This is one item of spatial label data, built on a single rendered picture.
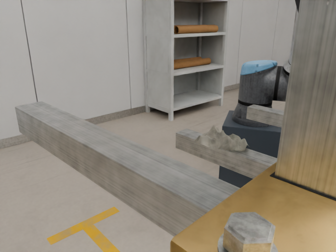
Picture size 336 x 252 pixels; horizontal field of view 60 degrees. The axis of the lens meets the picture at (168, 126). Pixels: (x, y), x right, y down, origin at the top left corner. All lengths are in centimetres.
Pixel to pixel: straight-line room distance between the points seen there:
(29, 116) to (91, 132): 9
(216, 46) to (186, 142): 328
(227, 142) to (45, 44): 248
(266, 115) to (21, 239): 140
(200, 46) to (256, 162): 351
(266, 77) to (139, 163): 114
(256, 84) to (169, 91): 187
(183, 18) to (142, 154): 352
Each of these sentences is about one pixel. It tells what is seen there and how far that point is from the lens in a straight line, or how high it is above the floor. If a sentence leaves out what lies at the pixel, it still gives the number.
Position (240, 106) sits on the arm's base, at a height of 67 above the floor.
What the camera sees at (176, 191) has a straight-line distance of 16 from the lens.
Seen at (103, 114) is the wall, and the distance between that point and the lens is 317.
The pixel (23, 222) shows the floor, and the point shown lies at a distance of 185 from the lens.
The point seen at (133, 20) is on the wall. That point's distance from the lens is 325.
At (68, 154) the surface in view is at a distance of 26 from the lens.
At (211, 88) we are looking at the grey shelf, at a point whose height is 20.
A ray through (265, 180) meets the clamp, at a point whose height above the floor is 97.
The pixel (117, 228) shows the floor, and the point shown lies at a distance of 166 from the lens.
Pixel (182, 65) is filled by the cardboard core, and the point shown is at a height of 55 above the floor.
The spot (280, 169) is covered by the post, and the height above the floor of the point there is 98.
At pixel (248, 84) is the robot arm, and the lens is 131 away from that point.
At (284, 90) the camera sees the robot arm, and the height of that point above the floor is 77.
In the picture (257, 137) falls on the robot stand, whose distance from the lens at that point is 132.
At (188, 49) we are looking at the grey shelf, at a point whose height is 68.
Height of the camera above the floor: 105
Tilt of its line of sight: 20 degrees down
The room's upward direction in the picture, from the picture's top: straight up
